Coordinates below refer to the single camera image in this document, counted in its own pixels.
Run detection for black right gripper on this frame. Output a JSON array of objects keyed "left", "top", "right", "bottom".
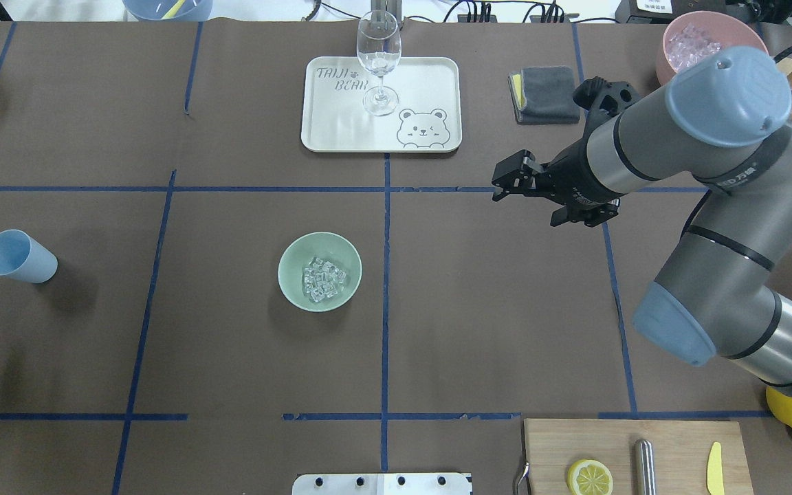
[{"left": 492, "top": 141, "right": 620, "bottom": 228}]

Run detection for green bowl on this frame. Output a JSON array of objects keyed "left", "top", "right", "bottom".
[{"left": 278, "top": 232, "right": 364, "bottom": 312}]

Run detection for clear ice cubes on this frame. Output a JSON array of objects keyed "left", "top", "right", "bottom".
[{"left": 301, "top": 256, "right": 348, "bottom": 303}]

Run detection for light blue plastic cup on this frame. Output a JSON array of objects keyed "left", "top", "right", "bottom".
[{"left": 0, "top": 229, "right": 58, "bottom": 284}]

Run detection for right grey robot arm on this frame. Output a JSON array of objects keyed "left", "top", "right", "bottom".
[{"left": 492, "top": 46, "right": 792, "bottom": 397}]

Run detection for pink bowl of ice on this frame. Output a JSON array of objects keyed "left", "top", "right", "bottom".
[{"left": 656, "top": 10, "right": 768, "bottom": 86}]

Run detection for blue bowl with fork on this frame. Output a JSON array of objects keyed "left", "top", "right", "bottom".
[{"left": 122, "top": 1, "right": 215, "bottom": 22}]

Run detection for grey yellow folded cloth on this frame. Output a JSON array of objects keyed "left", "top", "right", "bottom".
[{"left": 508, "top": 66, "right": 580, "bottom": 125}]

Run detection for cream bear tray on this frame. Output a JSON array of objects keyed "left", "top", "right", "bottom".
[{"left": 300, "top": 56, "right": 463, "bottom": 153}]

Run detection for clear wine glass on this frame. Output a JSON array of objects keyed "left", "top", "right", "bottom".
[{"left": 356, "top": 9, "right": 402, "bottom": 116}]

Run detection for half lemon slice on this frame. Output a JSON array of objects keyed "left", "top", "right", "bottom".
[{"left": 565, "top": 459, "right": 614, "bottom": 495}]

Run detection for wooden cutting board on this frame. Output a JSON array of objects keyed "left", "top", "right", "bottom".
[{"left": 524, "top": 419, "right": 754, "bottom": 494}]

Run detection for steel muddler black cap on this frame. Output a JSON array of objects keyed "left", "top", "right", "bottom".
[{"left": 634, "top": 439, "right": 657, "bottom": 494}]

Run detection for yellow plastic knife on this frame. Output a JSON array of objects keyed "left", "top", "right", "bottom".
[{"left": 706, "top": 441, "right": 725, "bottom": 495}]

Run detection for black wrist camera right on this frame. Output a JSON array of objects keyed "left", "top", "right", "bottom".
[{"left": 572, "top": 76, "right": 642, "bottom": 133}]

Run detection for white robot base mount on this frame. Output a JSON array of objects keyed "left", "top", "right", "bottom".
[{"left": 291, "top": 471, "right": 474, "bottom": 494}]

